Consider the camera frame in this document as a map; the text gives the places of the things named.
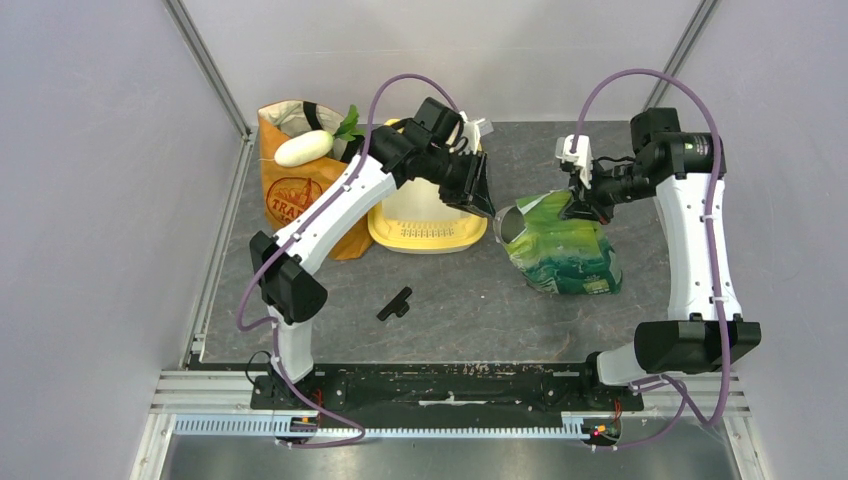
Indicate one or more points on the black bag clip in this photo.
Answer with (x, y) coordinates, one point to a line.
(398, 306)

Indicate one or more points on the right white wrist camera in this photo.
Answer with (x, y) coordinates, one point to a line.
(574, 156)

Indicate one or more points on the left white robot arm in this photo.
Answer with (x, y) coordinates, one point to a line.
(438, 144)

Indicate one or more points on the slotted cable duct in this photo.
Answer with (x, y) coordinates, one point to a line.
(299, 427)

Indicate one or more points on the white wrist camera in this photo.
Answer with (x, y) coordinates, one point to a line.
(472, 132)
(574, 156)

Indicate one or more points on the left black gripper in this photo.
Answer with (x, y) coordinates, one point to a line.
(473, 183)

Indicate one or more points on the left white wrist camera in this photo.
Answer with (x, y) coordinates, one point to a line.
(472, 132)

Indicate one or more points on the green litter bag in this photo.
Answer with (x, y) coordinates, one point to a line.
(567, 257)

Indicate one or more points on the yellow litter box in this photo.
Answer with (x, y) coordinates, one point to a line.
(415, 220)

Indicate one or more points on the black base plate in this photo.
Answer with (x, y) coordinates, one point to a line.
(462, 395)

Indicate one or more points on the white daikon radish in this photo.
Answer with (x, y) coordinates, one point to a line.
(304, 148)

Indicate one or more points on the metal scoop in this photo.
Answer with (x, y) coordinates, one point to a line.
(508, 224)

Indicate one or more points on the orange paper grocery bag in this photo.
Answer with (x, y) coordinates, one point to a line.
(289, 192)

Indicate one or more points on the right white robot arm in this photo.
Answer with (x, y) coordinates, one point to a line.
(684, 175)

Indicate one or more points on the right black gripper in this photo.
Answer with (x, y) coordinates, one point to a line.
(579, 208)

